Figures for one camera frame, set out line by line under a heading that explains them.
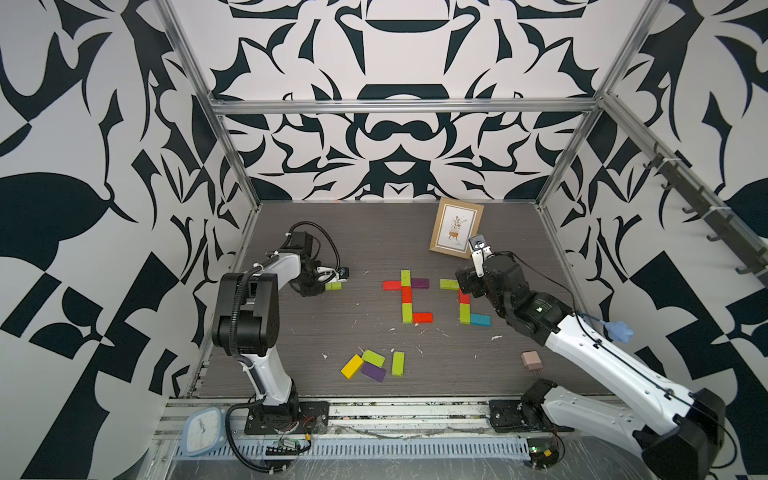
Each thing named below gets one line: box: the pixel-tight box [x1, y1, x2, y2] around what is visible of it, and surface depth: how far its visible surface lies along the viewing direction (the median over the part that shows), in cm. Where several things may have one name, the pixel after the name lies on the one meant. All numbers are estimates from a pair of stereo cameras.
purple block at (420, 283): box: [411, 278, 430, 289], surface depth 98 cm
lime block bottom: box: [402, 303, 413, 324], surface depth 93 cm
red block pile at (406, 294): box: [402, 286, 412, 304], surface depth 98 cm
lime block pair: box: [362, 350, 386, 368], surface depth 85 cm
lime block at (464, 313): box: [459, 303, 471, 325], surface depth 93 cm
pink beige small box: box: [521, 351, 543, 371], surface depth 83 cm
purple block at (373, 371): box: [361, 362, 386, 382], surface depth 83 cm
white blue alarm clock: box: [182, 407, 227, 458], surface depth 71 cm
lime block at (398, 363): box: [392, 351, 405, 377], surface depth 83 cm
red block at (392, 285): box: [383, 280, 402, 291], surface depth 99 cm
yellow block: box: [341, 353, 364, 380], surface depth 83 cm
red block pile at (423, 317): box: [413, 312, 433, 323], surface depth 93 cm
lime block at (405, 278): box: [401, 270, 411, 287], surface depth 101 cm
